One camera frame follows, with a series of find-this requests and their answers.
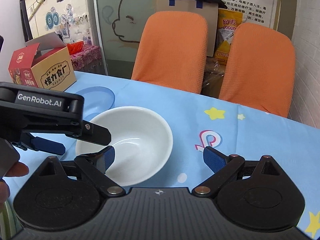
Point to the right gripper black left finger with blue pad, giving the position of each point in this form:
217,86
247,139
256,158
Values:
94,166

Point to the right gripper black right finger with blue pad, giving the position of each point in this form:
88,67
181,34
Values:
225,169

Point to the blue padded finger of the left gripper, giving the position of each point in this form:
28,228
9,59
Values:
40,144

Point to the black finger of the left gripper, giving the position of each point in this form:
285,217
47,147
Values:
95,134

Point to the white ceramic bowl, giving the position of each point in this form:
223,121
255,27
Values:
142,141

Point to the person's left hand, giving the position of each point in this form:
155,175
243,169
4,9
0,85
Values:
17,170

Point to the blue plastic bowl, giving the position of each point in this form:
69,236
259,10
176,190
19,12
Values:
96,100

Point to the red cracker cardboard box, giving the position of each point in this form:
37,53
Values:
44,62

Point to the blue cartoon tablecloth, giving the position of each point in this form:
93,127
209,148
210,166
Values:
275,195

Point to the right orange chair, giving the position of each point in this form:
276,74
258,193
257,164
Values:
260,70

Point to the orange chair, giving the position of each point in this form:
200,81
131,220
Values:
172,51
260,70

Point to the left orange chair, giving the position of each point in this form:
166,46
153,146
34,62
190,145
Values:
172,51

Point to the yellow snack bag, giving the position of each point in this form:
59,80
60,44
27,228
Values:
227,23

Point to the brown paper bag blue handles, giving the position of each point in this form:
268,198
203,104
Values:
208,10

